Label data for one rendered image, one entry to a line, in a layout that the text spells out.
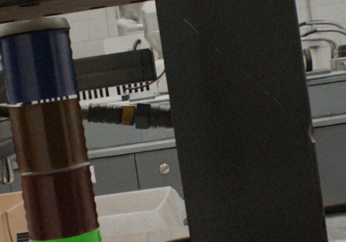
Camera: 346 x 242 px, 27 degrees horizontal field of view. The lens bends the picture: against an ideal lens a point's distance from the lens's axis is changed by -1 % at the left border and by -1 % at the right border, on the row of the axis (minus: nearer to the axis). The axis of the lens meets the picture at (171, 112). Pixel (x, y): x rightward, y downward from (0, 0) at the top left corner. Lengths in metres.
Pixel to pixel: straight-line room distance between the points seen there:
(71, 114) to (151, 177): 4.78
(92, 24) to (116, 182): 2.34
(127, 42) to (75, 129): 5.35
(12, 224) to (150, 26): 2.72
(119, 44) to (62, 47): 5.35
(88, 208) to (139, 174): 4.78
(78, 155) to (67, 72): 0.04
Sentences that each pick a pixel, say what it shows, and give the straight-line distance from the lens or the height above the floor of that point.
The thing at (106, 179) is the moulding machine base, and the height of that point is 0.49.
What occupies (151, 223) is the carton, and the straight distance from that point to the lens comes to 2.85.
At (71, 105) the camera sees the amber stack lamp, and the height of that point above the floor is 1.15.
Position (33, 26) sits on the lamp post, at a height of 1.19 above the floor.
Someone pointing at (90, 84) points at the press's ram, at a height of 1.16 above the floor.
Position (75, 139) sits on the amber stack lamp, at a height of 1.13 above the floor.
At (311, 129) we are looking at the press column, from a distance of 0.57.
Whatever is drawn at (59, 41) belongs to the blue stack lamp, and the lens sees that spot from 0.37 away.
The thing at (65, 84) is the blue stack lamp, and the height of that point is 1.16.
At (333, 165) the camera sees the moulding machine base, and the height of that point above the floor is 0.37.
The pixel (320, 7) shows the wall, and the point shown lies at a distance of 7.12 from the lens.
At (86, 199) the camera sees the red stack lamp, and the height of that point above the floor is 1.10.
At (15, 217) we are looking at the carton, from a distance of 3.01.
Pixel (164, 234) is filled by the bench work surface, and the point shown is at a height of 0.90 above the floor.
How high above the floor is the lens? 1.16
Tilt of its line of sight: 3 degrees down
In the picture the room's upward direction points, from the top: 8 degrees counter-clockwise
